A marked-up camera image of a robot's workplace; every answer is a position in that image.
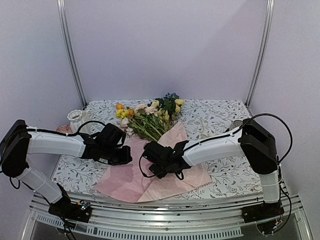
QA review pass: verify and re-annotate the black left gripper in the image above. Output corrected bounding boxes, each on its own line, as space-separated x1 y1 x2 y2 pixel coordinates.
101 145 133 166

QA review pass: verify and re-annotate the pink wrapping paper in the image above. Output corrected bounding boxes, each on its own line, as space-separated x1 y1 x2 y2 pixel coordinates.
92 122 213 203

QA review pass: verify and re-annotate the artificial flower bouquet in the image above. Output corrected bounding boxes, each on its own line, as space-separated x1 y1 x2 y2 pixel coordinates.
115 93 185 142

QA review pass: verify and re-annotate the cream printed ribbon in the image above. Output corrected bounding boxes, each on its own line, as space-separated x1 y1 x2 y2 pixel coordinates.
200 119 216 139

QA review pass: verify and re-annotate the white ribbed ceramic vase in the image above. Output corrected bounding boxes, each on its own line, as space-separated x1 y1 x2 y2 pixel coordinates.
67 109 92 133

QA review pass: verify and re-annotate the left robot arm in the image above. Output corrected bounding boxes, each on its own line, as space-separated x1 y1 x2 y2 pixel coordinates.
0 119 132 217

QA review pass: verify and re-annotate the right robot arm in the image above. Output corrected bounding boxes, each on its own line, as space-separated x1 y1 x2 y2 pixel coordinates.
141 118 280 218

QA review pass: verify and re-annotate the pink patterned small object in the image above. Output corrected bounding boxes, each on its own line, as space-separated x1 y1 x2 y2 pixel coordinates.
56 125 73 134

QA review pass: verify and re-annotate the floral patterned tablecloth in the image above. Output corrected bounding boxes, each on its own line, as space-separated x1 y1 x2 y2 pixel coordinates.
51 99 262 203

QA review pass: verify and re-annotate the red striped bowl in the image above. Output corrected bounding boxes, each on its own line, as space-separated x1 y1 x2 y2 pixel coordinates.
230 119 243 129

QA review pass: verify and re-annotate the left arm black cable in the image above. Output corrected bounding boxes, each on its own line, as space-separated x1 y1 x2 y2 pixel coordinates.
0 120 126 191

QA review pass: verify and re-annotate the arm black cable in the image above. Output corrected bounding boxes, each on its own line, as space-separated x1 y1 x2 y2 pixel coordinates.
0 120 126 191
138 113 293 226

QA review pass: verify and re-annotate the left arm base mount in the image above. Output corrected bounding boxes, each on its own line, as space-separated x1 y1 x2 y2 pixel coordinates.
48 196 92 223

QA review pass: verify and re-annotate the aluminium front rail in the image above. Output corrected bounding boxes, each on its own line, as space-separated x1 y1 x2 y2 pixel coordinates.
21 192 316 240

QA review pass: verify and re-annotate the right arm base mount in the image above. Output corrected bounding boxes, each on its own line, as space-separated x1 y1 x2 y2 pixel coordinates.
241 200 285 223

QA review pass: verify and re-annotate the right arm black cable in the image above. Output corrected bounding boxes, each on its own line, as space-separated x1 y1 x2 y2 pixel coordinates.
138 113 293 226

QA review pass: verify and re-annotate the left aluminium frame post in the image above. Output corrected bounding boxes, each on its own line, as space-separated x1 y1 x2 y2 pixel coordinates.
56 0 87 108

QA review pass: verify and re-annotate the aluminium frame post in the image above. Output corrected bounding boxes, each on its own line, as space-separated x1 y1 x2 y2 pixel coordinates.
245 0 275 109
56 0 87 108

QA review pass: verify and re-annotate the right aluminium frame post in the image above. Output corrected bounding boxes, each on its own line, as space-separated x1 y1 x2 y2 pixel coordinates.
245 0 275 109

